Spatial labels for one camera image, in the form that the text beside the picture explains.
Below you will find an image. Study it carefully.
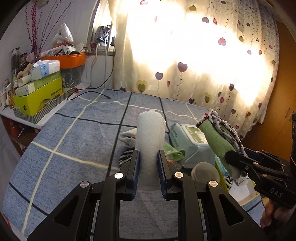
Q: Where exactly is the yellow green cardboard box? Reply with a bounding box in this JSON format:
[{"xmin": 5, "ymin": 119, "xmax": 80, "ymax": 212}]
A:
[{"xmin": 14, "ymin": 77, "xmax": 63, "ymax": 116}]

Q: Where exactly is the heart pattern curtain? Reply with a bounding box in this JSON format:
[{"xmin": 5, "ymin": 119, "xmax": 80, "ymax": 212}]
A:
[{"xmin": 108, "ymin": 1, "xmax": 280, "ymax": 138}]

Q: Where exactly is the blue plaid bed sheet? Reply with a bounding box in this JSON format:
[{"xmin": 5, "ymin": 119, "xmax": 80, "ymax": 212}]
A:
[{"xmin": 3, "ymin": 89, "xmax": 206, "ymax": 237}]

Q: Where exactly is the white side shelf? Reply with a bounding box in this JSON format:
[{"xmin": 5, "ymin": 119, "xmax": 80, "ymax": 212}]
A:
[{"xmin": 1, "ymin": 83, "xmax": 89, "ymax": 130}]

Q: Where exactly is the white towel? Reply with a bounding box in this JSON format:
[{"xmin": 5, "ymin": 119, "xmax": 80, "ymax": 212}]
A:
[{"xmin": 135, "ymin": 110, "xmax": 166, "ymax": 191}]

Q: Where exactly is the wet wipes pack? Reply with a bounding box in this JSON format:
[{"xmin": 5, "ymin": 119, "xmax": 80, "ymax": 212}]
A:
[{"xmin": 170, "ymin": 123, "xmax": 215, "ymax": 169}]

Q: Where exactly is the white blue tissue pack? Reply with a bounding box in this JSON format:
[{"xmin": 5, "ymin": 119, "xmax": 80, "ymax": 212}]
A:
[{"xmin": 30, "ymin": 60, "xmax": 60, "ymax": 81}]

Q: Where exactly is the black white striped sock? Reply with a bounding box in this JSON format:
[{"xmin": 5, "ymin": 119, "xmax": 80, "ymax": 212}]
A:
[{"xmin": 118, "ymin": 150, "xmax": 133, "ymax": 167}]

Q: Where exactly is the light blue grey sock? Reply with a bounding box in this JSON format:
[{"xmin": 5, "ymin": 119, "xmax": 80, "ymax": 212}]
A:
[{"xmin": 118, "ymin": 128, "xmax": 137, "ymax": 148}]

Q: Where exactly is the black cable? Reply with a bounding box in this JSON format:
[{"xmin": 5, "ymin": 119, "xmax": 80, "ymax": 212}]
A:
[{"xmin": 67, "ymin": 49, "xmax": 115, "ymax": 101}]

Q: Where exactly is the right hand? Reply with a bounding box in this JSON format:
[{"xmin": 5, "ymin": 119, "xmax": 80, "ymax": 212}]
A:
[{"xmin": 260, "ymin": 199, "xmax": 295, "ymax": 228}]

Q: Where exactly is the striped tray box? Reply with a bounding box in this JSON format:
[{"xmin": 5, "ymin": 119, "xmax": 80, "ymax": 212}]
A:
[{"xmin": 14, "ymin": 87, "xmax": 74, "ymax": 124}]

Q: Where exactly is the orange plastic bin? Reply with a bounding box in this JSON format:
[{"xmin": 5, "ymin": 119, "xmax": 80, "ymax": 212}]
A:
[{"xmin": 41, "ymin": 53, "xmax": 86, "ymax": 69}]

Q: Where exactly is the pink twig decoration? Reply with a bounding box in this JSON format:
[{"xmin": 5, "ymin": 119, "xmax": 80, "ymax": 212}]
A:
[{"xmin": 25, "ymin": 1, "xmax": 74, "ymax": 61}]

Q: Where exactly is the green microfiber cloth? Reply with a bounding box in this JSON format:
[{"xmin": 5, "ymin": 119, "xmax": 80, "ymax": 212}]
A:
[{"xmin": 163, "ymin": 142, "xmax": 185, "ymax": 162}]

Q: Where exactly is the green tray box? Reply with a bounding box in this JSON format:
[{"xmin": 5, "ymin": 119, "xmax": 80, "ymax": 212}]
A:
[{"xmin": 215, "ymin": 156, "xmax": 260, "ymax": 206}]

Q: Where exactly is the green cloth with trim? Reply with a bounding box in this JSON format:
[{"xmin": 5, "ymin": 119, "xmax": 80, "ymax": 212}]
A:
[{"xmin": 196, "ymin": 109, "xmax": 247, "ymax": 179}]

